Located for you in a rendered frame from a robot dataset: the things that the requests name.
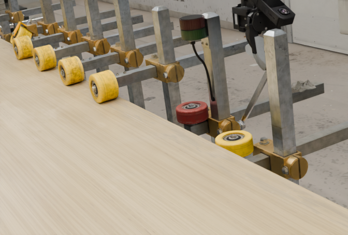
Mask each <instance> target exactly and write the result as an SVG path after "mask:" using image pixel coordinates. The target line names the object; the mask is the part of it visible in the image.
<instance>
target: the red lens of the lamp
mask: <svg viewBox="0 0 348 235"><path fill-rule="evenodd" d="M179 22H180V29H181V30H195V29H198V28H202V27H205V26H206V23H205V16H204V15H203V17H202V18H199V19H195V20H180V19H179Z"/></svg>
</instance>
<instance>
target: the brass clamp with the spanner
mask: <svg viewBox="0 0 348 235"><path fill-rule="evenodd" d="M208 109H209V111H208V113H209V117H208V119H207V120H206V121H208V128H209V132H208V133H206V134H207V135H209V136H212V137H214V138H216V137H217V136H218V135H219V134H222V133H224V132H227V131H233V130H240V125H239V123H238V122H236V121H235V117H234V116H232V115H231V116H230V117H228V118H225V119H222V120H217V119H214V118H212V117H211V109H210V107H208Z"/></svg>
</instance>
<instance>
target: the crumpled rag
mask: <svg viewBox="0 0 348 235"><path fill-rule="evenodd" d="M291 86H292V93H296V92H304V90H308V89H314V88H316V87H315V85H314V84H312V83H311V82H310V81H309V80H306V81H305V82H303V81H301V80H299V81H296V82H295V83H292V84H291Z"/></svg>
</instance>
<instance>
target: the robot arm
mask: <svg viewBox="0 0 348 235"><path fill-rule="evenodd" d="M232 13H233V24H234V29H237V30H239V31H240V32H245V36H246V39H247V42H248V43H249V44H248V45H246V46H245V51H246V53H247V54H248V55H250V56H251V57H253V58H254V59H255V60H256V62H257V64H258V66H259V67H260V68H261V69H262V70H263V71H265V70H266V58H265V47H264V34H265V33H266V32H267V31H269V30H272V29H275V28H277V29H280V30H281V26H286V25H290V24H292V23H293V21H294V18H295V13H294V12H292V11H291V10H290V9H289V8H288V7H287V6H286V5H285V4H284V3H283V2H282V1H281V0H241V4H238V6H235V7H232ZM235 14H237V23H238V24H235ZM262 32H263V37H260V36H259V34H261V33H262Z"/></svg>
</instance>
